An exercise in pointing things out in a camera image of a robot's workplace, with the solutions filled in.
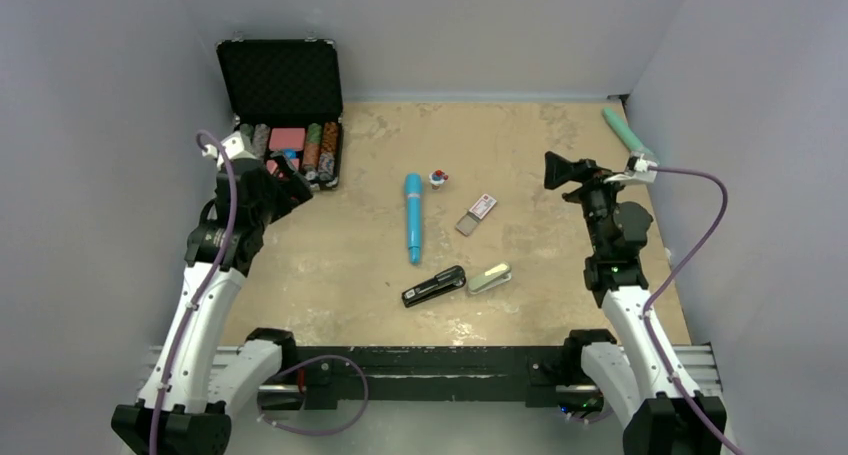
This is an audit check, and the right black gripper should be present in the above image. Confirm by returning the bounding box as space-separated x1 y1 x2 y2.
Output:
544 151 634 255

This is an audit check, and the grey-green stapler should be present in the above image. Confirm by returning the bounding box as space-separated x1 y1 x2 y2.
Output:
467 262 512 295

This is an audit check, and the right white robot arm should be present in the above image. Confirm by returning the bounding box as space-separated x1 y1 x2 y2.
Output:
543 151 738 454

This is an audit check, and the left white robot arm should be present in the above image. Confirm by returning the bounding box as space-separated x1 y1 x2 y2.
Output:
111 159 312 454

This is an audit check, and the mint green tube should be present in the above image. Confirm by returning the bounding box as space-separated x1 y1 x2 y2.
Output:
601 108 658 162

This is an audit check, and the black poker chip case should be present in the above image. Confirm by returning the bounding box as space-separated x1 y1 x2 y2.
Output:
215 38 345 191

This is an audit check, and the staple box with red label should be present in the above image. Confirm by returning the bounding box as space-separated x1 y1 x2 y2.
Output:
455 194 497 236

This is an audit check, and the blue cylindrical tube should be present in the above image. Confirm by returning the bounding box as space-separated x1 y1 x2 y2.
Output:
404 173 422 265

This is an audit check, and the small colourful figurine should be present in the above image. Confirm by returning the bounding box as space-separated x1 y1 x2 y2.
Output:
429 170 449 190

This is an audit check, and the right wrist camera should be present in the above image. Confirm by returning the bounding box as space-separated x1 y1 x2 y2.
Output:
604 152 659 186

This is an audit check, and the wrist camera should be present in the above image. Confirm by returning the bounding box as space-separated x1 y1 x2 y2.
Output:
604 152 659 186
216 132 258 169

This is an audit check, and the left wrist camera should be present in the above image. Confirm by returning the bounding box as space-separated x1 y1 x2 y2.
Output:
216 132 258 169

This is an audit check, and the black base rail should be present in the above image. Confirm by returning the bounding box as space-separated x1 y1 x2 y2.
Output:
142 342 723 414

